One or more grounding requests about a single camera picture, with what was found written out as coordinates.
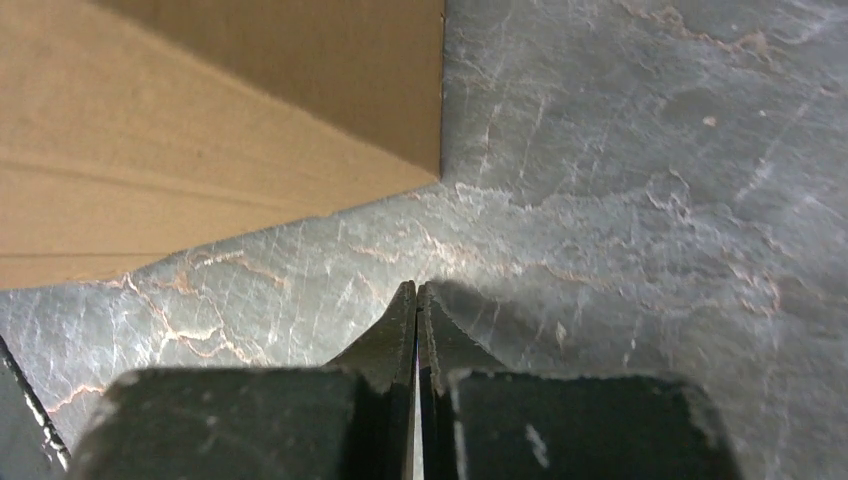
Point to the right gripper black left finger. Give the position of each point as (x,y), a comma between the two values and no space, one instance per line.
(347,419)

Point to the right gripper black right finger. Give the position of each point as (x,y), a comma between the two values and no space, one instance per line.
(483,420)

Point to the cardboard box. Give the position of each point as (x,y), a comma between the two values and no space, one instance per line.
(131,130)

